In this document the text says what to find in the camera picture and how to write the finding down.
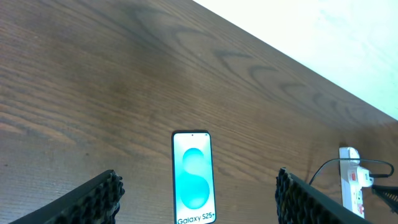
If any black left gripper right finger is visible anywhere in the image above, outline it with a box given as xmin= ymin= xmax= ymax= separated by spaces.
xmin=275 ymin=167 xmax=370 ymax=224

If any blue Galaxy smartphone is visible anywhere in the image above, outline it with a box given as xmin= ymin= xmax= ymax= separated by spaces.
xmin=171 ymin=129 xmax=217 ymax=224

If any white power strip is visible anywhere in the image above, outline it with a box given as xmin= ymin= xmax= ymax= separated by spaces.
xmin=339 ymin=147 xmax=364 ymax=218

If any white USB charger plug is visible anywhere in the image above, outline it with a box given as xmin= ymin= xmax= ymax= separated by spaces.
xmin=348 ymin=166 xmax=374 ymax=187

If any black USB charging cable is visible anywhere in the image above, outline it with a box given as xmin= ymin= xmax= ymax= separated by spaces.
xmin=308 ymin=158 xmax=395 ymax=186

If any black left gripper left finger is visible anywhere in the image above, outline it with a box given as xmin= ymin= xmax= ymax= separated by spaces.
xmin=11 ymin=170 xmax=125 ymax=224

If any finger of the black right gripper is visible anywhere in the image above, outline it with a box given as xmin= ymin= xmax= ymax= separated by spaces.
xmin=371 ymin=185 xmax=398 ymax=213

